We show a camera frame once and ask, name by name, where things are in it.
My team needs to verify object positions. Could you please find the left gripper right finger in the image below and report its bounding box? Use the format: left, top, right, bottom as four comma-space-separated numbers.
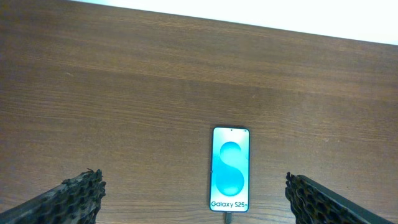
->
285, 172, 392, 224

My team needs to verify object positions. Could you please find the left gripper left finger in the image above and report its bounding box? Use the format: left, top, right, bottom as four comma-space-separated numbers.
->
1, 169, 106, 224

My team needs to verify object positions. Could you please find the blue Galaxy smartphone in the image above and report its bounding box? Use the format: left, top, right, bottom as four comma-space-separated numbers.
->
209, 126, 251, 213

